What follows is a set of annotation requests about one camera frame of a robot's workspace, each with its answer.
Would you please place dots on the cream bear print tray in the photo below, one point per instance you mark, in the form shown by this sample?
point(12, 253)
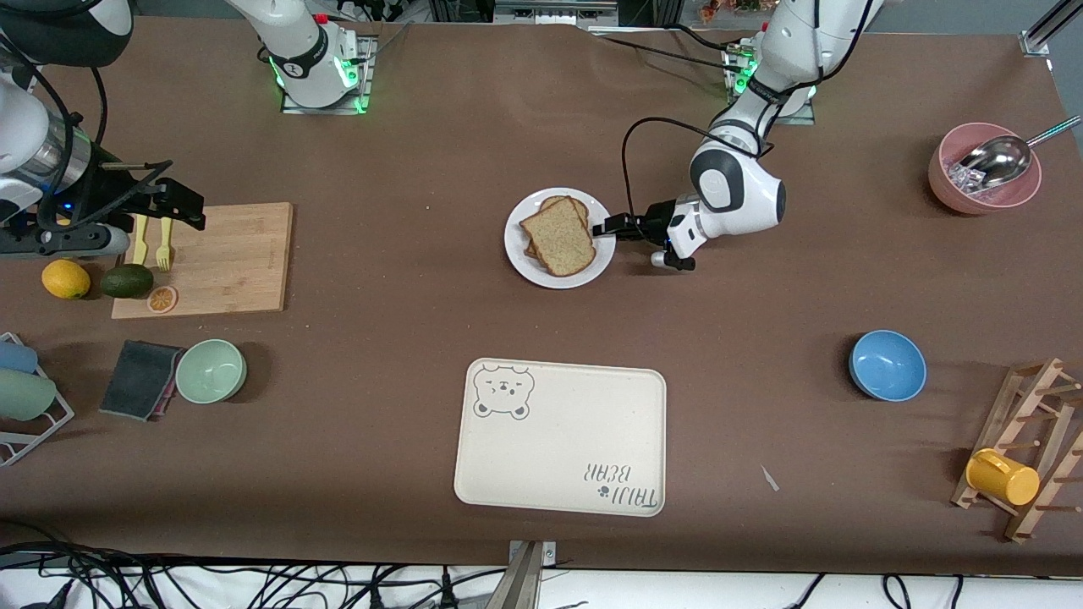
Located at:
point(558, 440)

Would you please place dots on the plain brown bread slice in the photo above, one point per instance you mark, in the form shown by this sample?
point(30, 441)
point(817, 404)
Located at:
point(558, 237)

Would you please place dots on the yellow plastic knife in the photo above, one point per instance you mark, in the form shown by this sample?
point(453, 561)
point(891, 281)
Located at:
point(140, 245)

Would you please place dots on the wooden mug rack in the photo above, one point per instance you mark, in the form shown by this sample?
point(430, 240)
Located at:
point(1028, 397)

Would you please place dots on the pink bowl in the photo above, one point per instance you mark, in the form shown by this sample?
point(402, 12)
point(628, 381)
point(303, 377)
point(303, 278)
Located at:
point(973, 203)

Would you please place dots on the dark grey sponge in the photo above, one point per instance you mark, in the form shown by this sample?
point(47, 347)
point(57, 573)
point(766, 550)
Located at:
point(135, 381)

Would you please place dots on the light blue cup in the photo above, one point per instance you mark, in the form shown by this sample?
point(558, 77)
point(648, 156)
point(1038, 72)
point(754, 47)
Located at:
point(15, 357)

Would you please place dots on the pale green bowl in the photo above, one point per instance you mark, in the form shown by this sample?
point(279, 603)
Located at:
point(211, 372)

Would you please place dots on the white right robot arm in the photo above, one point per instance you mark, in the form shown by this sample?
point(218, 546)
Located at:
point(305, 59)

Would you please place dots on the white round plate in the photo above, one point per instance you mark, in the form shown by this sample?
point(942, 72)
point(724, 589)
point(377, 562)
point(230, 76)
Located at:
point(520, 262)

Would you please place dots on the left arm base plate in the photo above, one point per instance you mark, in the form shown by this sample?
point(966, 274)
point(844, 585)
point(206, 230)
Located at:
point(804, 119)

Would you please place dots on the orange slice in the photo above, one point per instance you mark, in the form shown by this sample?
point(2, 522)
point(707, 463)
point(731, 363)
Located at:
point(162, 299)

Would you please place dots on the clear ice cubes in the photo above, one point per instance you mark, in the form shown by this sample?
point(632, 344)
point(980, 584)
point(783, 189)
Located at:
point(964, 179)

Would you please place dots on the metal table edge bracket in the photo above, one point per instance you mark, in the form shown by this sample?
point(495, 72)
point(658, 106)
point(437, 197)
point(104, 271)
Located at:
point(525, 579)

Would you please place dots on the pale green cup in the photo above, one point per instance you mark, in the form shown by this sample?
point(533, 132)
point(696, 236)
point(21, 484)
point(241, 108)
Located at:
point(24, 395)

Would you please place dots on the wooden cutting board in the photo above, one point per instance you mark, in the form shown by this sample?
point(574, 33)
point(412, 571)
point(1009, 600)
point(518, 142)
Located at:
point(228, 262)

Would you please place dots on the yellow mug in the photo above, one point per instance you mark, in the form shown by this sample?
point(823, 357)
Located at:
point(1003, 478)

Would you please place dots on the bread slice under egg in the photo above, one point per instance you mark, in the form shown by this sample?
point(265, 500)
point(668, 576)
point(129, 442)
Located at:
point(575, 207)

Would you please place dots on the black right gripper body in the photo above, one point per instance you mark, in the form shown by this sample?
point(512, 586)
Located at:
point(108, 188)

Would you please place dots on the metal scoop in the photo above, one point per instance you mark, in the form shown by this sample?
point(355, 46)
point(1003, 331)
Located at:
point(998, 161)

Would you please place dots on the blue bowl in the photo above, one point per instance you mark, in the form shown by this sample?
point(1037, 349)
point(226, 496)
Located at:
point(888, 365)

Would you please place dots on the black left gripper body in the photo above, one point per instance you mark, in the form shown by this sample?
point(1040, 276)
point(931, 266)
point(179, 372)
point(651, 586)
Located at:
point(653, 226)

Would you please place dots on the aluminium frame profile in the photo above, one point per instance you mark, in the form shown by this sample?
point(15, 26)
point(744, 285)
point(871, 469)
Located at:
point(1045, 34)

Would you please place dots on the small white paper scrap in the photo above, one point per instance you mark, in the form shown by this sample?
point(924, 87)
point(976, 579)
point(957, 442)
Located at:
point(769, 479)

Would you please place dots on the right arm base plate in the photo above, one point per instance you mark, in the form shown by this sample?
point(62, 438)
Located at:
point(365, 85)

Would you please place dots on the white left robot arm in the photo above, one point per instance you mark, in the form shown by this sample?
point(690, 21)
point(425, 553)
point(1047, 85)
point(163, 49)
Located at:
point(736, 190)

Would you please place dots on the dark green avocado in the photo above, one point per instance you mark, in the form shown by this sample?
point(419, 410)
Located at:
point(127, 281)

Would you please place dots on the yellow plastic fork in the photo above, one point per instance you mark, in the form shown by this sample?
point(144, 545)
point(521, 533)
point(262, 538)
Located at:
point(164, 252)

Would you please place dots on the yellow lemon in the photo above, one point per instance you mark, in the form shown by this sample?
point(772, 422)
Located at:
point(65, 279)

